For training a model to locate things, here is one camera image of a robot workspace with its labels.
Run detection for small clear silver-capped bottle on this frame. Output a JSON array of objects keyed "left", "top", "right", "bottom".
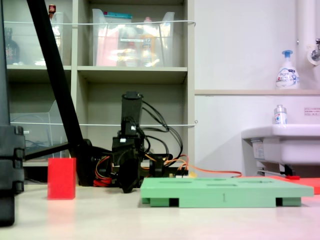
[{"left": 272, "top": 104, "right": 288, "bottom": 125}]

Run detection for clear bin with packages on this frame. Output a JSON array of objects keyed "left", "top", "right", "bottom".
[{"left": 91, "top": 8, "right": 176, "bottom": 68}]

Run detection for red and black table clamp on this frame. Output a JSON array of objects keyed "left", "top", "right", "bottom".
[{"left": 93, "top": 176, "right": 113, "bottom": 187}]

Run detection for red square block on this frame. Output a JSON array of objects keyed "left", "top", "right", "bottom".
[{"left": 47, "top": 157, "right": 77, "bottom": 201}]

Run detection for dark glass bottle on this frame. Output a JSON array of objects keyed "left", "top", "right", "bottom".
[{"left": 4, "top": 27, "right": 21, "bottom": 65}]

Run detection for green shape-hole board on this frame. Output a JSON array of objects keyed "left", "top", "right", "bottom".
[{"left": 139, "top": 176, "right": 315, "bottom": 209}]

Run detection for black arm wire bundle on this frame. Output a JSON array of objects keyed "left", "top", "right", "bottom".
[{"left": 141, "top": 99, "right": 171, "bottom": 133}]

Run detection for white sink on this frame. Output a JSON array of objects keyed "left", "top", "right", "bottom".
[{"left": 241, "top": 123, "right": 320, "bottom": 176}]

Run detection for long orange wire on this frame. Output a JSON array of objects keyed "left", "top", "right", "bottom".
[{"left": 185, "top": 154, "right": 243, "bottom": 178}]

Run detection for white shelf cord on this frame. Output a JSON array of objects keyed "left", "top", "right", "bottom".
[
  {"left": 3, "top": 20, "right": 197, "bottom": 26},
  {"left": 9, "top": 120, "right": 199, "bottom": 127}
]

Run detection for clear plastic bin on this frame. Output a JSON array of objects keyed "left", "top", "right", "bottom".
[
  {"left": 3, "top": 11, "right": 65, "bottom": 66},
  {"left": 9, "top": 99, "right": 71, "bottom": 161}
]

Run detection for white blue-pump soap bottle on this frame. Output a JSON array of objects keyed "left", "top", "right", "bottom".
[{"left": 275, "top": 49, "right": 301, "bottom": 90}]

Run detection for beige shelf unit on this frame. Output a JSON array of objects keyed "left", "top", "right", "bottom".
[{"left": 2, "top": 0, "right": 196, "bottom": 186}]

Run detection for thin orange wires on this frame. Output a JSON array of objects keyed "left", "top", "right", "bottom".
[{"left": 94, "top": 155, "right": 113, "bottom": 186}]

